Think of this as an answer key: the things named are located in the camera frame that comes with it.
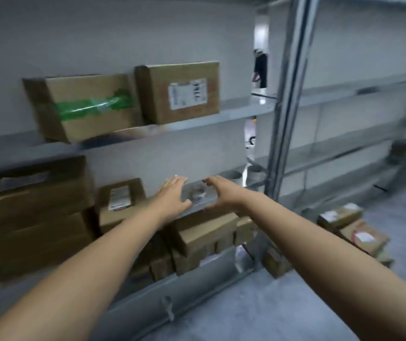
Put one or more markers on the person's right forearm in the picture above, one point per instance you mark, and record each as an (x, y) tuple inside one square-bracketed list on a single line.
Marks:
[(330, 276)]

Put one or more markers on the person's right hand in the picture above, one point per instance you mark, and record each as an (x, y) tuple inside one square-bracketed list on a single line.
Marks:
[(232, 198)]

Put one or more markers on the small labelled cardboard box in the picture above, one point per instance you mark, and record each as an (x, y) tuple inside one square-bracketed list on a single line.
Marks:
[(137, 195)]

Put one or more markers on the person's left forearm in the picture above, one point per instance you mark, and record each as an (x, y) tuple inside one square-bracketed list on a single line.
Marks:
[(82, 276)]

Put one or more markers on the person's left thumb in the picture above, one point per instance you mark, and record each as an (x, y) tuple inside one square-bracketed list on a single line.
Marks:
[(186, 204)]

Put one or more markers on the medium plain cardboard box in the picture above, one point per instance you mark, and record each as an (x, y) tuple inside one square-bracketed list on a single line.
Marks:
[(203, 230)]

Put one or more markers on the cardboard box with green tape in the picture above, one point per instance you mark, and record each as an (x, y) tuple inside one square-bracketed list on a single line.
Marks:
[(89, 102)]

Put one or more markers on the large plain cardboard box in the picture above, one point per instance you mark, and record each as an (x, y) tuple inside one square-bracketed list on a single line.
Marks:
[(29, 245)]

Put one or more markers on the cardboard parcel with red print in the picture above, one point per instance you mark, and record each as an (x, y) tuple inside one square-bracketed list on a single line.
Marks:
[(362, 237)]

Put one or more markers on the small plain cardboard box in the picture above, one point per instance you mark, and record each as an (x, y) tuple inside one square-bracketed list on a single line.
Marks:
[(276, 262), (185, 264), (245, 230), (161, 268)]

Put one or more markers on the large flat cardboard box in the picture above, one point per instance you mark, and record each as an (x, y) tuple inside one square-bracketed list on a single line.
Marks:
[(36, 195)]

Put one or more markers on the person's left hand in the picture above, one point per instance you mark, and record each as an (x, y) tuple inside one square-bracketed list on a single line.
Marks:
[(170, 204)]

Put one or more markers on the grey metal shelf rack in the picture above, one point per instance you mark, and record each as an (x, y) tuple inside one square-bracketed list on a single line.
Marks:
[(206, 117), (330, 97)]

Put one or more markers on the flat labelled cardboard parcel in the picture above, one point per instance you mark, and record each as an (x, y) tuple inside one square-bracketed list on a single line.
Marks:
[(337, 216)]

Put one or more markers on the small grey parcel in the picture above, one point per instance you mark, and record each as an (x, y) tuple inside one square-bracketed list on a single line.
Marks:
[(197, 196)]

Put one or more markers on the person's right thumb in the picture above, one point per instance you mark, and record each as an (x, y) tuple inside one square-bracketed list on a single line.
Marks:
[(212, 209)]

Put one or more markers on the cardboard box with white label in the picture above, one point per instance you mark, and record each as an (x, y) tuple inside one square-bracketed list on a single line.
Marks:
[(156, 95)]

